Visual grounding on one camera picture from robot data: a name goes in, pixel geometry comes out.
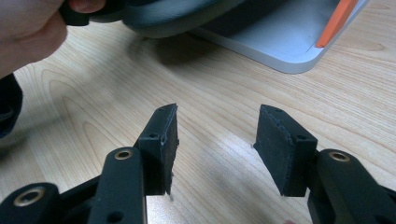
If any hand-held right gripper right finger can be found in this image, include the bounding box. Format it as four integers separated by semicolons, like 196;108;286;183
252;104;319;198

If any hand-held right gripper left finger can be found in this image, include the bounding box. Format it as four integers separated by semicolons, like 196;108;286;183
134;103;180;198

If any white two-tier rack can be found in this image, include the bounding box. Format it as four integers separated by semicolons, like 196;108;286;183
189;0;372;76

